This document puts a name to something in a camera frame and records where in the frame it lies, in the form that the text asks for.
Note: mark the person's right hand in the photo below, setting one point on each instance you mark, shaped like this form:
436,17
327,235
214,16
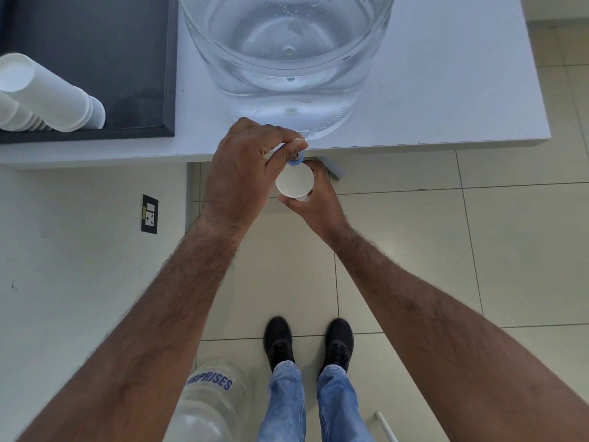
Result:
324,211

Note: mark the person's left hand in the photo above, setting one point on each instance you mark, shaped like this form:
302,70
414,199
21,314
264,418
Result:
234,179

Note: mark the person's left thumb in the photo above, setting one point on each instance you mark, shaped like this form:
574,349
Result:
283,156

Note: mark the person's right thumb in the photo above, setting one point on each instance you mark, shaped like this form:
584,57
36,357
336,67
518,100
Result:
294,206

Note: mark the blue white dispenser tap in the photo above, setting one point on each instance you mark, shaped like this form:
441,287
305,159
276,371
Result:
297,157

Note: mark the white disposable cup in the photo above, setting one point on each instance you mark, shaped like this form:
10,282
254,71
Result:
294,181

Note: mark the person's left forearm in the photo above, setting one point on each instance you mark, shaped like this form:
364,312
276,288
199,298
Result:
152,326

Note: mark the person's right forearm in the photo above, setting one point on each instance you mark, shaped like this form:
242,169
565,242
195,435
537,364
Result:
441,340

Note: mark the large clear water dispenser jar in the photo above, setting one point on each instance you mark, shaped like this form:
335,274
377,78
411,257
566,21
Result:
287,55

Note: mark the black left shoe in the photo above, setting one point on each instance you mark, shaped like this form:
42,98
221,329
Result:
278,340

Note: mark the black shoe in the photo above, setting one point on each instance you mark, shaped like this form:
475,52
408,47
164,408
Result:
339,340
278,340

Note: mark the black right shoe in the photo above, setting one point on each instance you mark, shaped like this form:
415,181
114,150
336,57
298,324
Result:
339,340

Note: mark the black tray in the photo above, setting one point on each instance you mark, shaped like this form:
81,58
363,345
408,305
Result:
115,55

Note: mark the blue jeans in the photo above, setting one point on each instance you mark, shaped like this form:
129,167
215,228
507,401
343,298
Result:
287,405

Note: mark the clear water bottle blue print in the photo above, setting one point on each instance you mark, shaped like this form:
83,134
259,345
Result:
211,405

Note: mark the white pipe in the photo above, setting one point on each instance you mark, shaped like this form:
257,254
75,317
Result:
385,425

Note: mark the stack of white paper cups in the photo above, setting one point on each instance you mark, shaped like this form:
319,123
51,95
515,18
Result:
46,91
14,117

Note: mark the black wall socket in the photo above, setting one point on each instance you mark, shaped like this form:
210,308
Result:
149,214

